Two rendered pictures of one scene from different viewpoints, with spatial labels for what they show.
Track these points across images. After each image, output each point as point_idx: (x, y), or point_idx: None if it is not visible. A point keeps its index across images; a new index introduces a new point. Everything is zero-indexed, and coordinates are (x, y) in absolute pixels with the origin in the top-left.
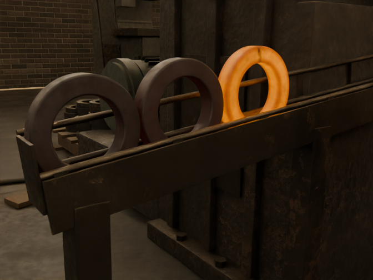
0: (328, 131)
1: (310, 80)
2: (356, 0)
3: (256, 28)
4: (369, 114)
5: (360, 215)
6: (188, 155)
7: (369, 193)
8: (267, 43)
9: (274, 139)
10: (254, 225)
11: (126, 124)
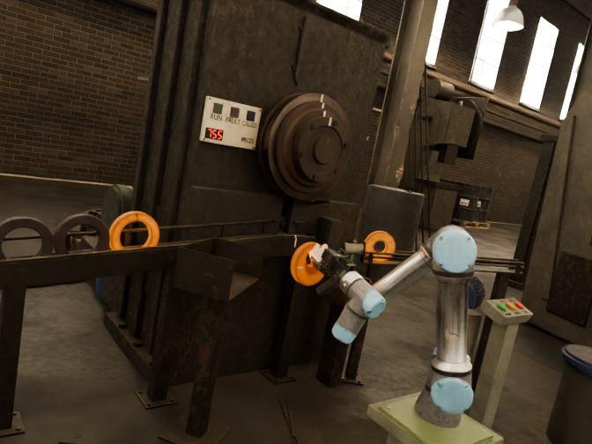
0: None
1: (188, 233)
2: (240, 186)
3: (170, 194)
4: None
5: (233, 324)
6: (78, 264)
7: (241, 310)
8: (175, 204)
9: (140, 263)
10: (156, 319)
11: (45, 244)
